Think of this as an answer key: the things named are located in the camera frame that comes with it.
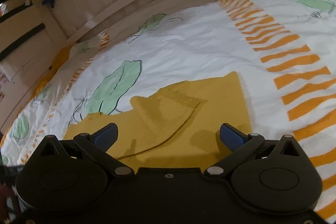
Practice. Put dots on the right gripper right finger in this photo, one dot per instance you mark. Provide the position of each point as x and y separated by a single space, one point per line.
242 147

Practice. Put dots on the white leaf-print duvet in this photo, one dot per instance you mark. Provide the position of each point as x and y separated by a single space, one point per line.
282 50

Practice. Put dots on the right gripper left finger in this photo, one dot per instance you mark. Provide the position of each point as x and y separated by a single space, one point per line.
96 145

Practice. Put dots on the orange bed sheet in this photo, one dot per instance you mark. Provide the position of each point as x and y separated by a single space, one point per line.
42 81

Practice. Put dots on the mustard yellow knit sweater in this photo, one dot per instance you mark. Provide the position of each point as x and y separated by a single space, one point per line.
176 127

